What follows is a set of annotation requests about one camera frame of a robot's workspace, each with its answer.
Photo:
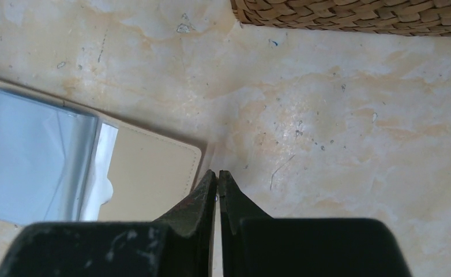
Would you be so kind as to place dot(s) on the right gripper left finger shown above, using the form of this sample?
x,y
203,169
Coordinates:
x,y
178,243

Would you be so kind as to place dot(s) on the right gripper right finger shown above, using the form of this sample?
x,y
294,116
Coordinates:
x,y
256,244

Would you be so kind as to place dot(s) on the brown woven divided basket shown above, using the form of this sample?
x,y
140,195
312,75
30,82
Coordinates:
x,y
392,17

